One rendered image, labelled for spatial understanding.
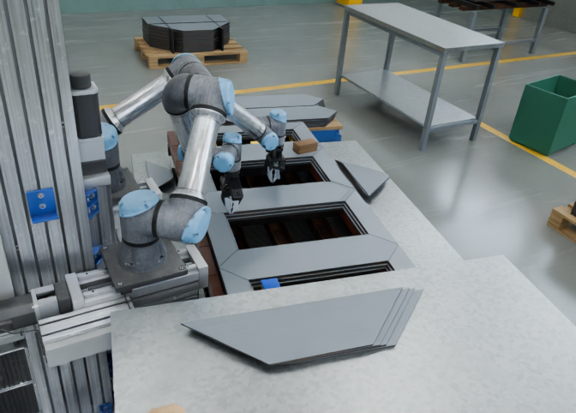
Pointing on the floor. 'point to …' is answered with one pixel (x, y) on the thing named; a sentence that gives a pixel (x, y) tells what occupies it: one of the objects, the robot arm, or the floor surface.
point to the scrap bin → (546, 115)
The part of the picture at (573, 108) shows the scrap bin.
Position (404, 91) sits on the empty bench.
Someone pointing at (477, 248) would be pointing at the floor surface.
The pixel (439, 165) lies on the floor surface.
